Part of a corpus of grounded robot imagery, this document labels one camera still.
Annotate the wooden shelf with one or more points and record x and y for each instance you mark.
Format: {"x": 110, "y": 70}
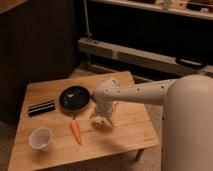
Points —
{"x": 156, "y": 8}

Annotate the wooden low table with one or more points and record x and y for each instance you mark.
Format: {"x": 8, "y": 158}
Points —
{"x": 132, "y": 129}

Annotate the wooden bench beam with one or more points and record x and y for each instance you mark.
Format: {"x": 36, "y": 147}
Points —
{"x": 140, "y": 58}

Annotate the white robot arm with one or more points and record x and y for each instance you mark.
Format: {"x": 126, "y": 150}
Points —
{"x": 187, "y": 130}

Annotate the white paper cup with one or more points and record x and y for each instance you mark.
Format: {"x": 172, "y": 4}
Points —
{"x": 41, "y": 139}

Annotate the metal pole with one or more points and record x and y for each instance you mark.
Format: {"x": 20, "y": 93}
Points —
{"x": 88, "y": 33}

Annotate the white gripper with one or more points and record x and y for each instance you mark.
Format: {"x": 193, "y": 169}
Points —
{"x": 105, "y": 108}

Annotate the clear yellow plastic bottle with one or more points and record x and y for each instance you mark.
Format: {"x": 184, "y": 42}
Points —
{"x": 101, "y": 121}

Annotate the black round plate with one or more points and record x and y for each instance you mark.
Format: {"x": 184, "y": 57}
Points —
{"x": 74, "y": 98}

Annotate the orange carrot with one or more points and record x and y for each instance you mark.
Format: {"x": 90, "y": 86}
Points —
{"x": 76, "y": 132}

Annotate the black handle on bench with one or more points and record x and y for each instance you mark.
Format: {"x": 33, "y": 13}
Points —
{"x": 190, "y": 64}

